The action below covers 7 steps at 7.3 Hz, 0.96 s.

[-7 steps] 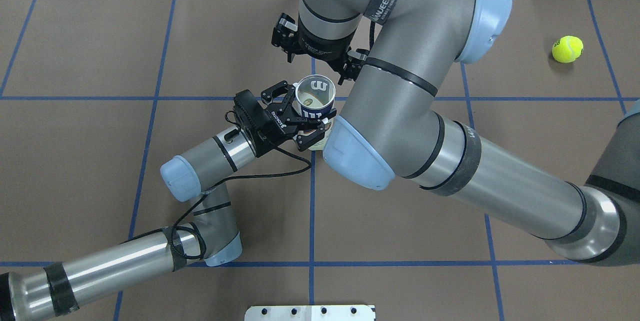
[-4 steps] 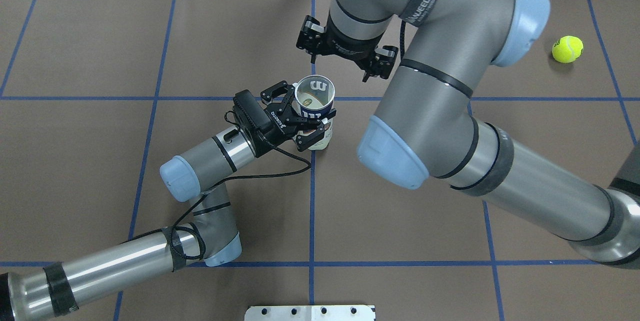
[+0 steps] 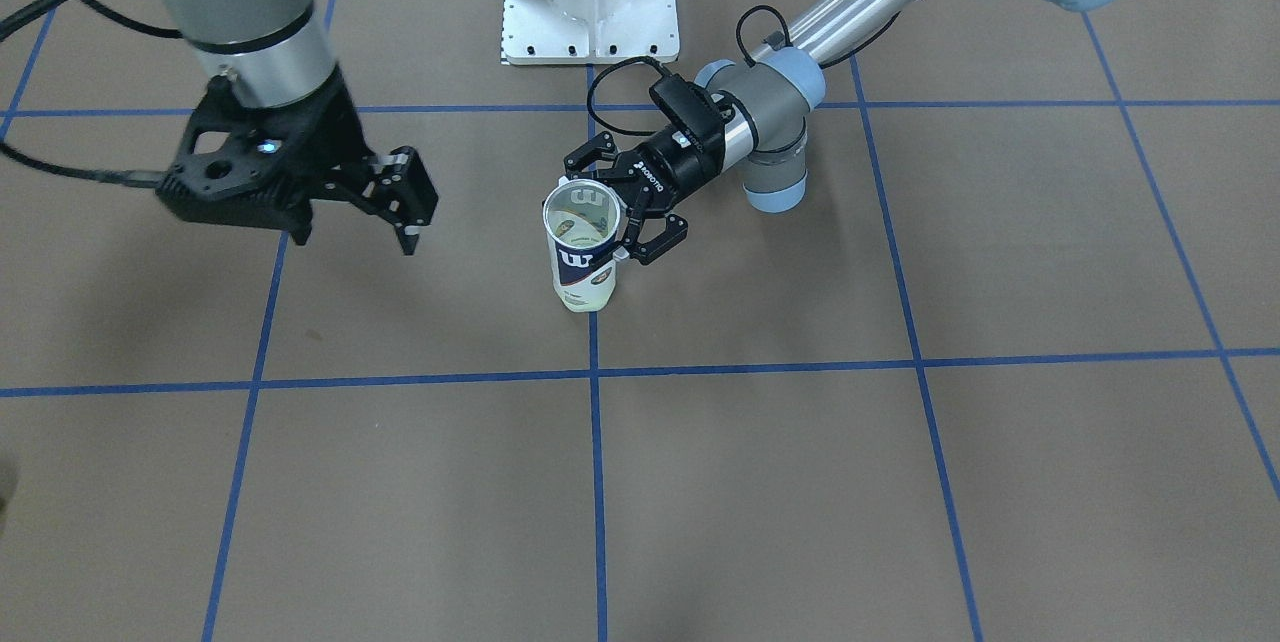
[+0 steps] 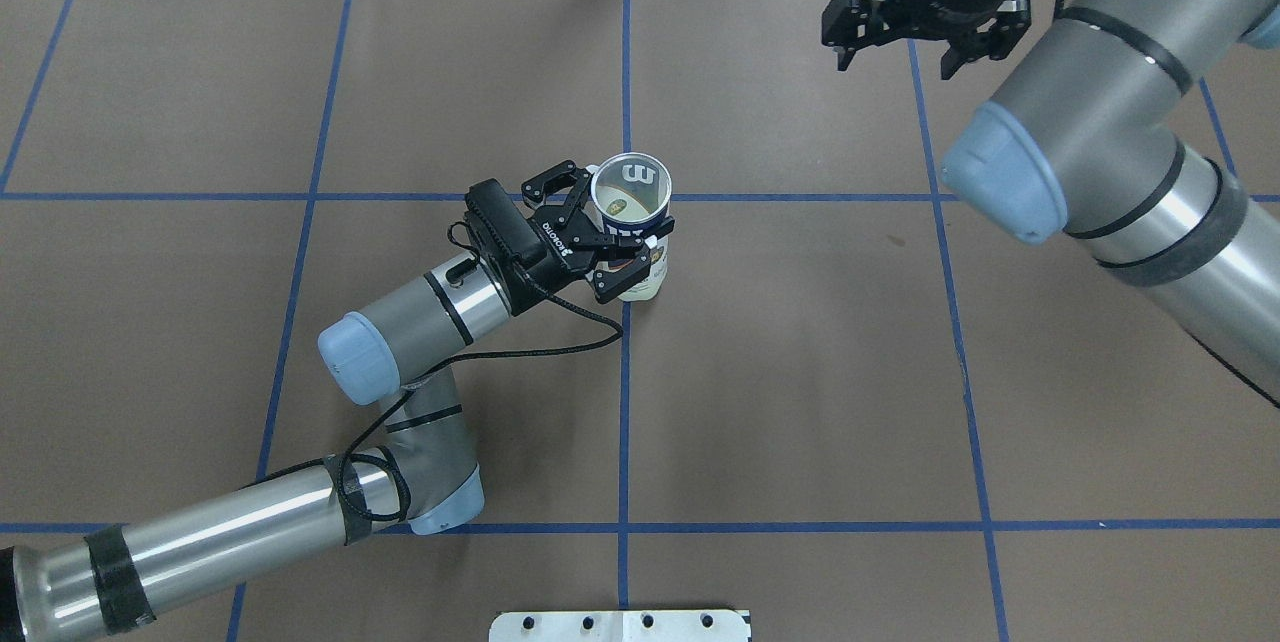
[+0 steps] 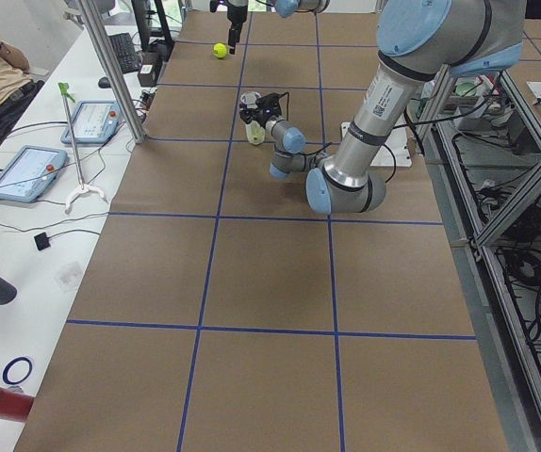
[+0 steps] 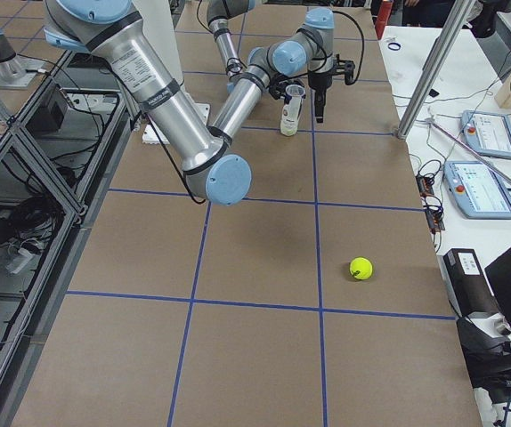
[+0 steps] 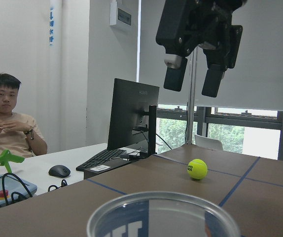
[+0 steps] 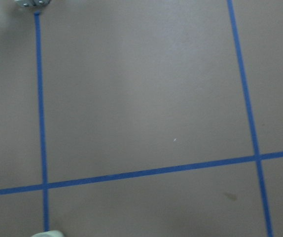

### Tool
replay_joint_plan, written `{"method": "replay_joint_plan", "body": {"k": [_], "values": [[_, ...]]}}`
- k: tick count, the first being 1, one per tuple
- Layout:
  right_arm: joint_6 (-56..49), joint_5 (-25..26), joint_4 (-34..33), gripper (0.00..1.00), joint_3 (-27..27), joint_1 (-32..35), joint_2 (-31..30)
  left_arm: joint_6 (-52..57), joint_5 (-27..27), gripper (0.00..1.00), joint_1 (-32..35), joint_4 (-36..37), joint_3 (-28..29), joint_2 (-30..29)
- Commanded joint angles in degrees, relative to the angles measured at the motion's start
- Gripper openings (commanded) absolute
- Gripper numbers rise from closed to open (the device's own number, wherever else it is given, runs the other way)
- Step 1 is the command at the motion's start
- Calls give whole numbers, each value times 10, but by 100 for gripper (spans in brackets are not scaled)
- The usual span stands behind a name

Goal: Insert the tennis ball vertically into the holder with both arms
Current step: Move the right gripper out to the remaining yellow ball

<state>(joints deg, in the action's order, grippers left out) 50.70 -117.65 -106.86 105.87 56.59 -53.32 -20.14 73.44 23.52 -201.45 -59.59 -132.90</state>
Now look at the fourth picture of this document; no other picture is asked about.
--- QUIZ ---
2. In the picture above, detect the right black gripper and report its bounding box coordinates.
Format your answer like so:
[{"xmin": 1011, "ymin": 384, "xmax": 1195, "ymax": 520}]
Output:
[{"xmin": 820, "ymin": 0, "xmax": 1032, "ymax": 81}]

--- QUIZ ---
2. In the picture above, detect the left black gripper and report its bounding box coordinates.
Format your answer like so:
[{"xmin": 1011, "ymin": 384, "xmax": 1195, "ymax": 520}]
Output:
[{"xmin": 512, "ymin": 160, "xmax": 675, "ymax": 315}]

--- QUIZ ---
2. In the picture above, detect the Wilson tennis ball can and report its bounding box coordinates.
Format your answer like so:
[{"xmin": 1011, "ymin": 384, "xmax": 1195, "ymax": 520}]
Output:
[{"xmin": 586, "ymin": 153, "xmax": 673, "ymax": 303}]

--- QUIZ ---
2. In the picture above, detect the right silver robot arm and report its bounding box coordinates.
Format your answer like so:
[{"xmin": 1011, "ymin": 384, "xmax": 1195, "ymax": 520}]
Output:
[{"xmin": 820, "ymin": 0, "xmax": 1277, "ymax": 402}]

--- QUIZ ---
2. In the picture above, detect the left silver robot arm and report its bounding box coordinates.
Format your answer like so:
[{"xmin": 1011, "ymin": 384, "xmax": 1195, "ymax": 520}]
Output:
[{"xmin": 3, "ymin": 153, "xmax": 676, "ymax": 641}]

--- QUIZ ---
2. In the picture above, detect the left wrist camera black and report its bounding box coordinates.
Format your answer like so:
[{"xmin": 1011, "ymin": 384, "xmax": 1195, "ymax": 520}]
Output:
[{"xmin": 463, "ymin": 180, "xmax": 547, "ymax": 286}]

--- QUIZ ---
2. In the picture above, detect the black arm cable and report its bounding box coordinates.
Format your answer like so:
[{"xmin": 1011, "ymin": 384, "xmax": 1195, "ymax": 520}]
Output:
[{"xmin": 335, "ymin": 223, "xmax": 626, "ymax": 526}]

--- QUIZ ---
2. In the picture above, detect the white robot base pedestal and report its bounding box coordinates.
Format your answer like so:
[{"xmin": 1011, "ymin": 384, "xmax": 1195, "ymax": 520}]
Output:
[{"xmin": 488, "ymin": 609, "xmax": 754, "ymax": 641}]

